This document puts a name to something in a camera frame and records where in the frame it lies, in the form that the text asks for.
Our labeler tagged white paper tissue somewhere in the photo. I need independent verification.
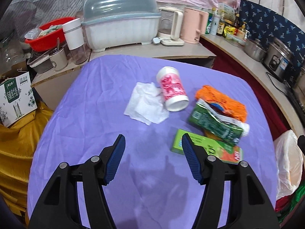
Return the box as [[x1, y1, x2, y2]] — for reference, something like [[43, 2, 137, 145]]
[[124, 82, 170, 126]]

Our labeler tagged beige mug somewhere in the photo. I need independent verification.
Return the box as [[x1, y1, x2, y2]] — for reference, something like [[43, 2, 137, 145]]
[[49, 47, 68, 71]]

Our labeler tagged black power cable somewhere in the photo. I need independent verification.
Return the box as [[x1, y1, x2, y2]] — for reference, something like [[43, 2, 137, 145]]
[[265, 71, 289, 94]]

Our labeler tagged white blender cup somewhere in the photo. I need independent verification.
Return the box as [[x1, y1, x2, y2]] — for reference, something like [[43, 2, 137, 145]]
[[62, 18, 87, 65]]

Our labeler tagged orange snack wrapper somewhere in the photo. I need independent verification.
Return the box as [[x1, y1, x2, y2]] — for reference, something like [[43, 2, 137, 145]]
[[195, 85, 247, 123]]

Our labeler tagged large steel steamer pot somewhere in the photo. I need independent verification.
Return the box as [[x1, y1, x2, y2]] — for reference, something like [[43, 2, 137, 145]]
[[293, 67, 305, 103]]

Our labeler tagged navy floral cloth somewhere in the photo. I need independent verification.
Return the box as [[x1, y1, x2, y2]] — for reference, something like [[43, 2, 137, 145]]
[[239, 0, 304, 70]]

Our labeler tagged green orange juice box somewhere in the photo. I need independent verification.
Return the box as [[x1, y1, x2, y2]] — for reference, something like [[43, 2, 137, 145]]
[[171, 129, 243, 164]]

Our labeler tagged green plastic bag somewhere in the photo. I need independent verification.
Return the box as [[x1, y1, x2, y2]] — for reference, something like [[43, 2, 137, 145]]
[[276, 182, 304, 223]]

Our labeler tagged green milk carton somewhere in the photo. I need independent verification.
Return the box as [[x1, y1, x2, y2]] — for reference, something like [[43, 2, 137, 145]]
[[188, 99, 250, 146]]

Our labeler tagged red plastic basin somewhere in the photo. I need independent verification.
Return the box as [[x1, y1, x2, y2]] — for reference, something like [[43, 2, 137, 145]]
[[24, 17, 75, 52]]

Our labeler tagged black induction cooker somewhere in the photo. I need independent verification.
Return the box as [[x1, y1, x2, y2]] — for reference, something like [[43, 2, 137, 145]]
[[285, 86, 304, 121]]

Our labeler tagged green tin can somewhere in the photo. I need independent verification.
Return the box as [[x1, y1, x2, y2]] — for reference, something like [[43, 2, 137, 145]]
[[205, 13, 213, 34]]

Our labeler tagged steel rice cooker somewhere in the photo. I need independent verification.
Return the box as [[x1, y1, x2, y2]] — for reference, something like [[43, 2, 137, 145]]
[[263, 37, 293, 82]]

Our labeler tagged dish rack with grey lid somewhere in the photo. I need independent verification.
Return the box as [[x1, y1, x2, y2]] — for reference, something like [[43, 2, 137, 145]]
[[82, 0, 161, 52]]

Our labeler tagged dark soy sauce bottle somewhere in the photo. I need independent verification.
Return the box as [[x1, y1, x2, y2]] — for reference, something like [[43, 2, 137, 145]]
[[216, 10, 225, 36]]

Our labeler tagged small steel pot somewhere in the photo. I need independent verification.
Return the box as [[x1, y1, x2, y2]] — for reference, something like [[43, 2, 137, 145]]
[[243, 39, 267, 62]]

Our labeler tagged white glass electric kettle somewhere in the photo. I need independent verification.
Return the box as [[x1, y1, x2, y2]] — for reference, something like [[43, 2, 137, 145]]
[[157, 6, 185, 47]]

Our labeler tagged purple tablecloth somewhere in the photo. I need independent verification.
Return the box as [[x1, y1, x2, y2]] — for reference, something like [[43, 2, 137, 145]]
[[27, 55, 278, 228]]

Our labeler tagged yellow cloth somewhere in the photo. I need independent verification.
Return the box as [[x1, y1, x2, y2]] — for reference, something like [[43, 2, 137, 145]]
[[0, 102, 53, 216]]

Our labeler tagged yellow seasoning packet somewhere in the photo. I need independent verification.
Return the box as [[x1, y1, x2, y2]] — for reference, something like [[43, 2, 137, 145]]
[[223, 25, 236, 38]]

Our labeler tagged white thermos bottle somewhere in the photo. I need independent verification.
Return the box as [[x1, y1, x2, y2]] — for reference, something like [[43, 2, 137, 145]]
[[209, 13, 221, 36]]

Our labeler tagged white green cardboard box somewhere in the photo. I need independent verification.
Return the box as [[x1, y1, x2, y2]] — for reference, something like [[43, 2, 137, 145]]
[[0, 72, 37, 127]]

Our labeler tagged pink white paper cup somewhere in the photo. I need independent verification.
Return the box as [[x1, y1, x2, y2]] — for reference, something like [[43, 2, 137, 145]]
[[156, 66, 189, 112]]

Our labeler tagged white lined trash bin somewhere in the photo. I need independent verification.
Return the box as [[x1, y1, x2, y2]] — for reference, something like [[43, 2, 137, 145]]
[[274, 130, 303, 200]]

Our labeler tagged white carton on shelf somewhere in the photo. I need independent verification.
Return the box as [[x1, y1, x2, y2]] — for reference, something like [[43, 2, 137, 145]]
[[218, 3, 235, 21]]

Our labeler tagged pink electric kettle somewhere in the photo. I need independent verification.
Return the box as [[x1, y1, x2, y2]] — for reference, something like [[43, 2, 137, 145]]
[[180, 7, 209, 44]]

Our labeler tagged red cap sauce bottle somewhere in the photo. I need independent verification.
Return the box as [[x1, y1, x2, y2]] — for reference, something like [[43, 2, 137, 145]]
[[233, 13, 239, 36]]

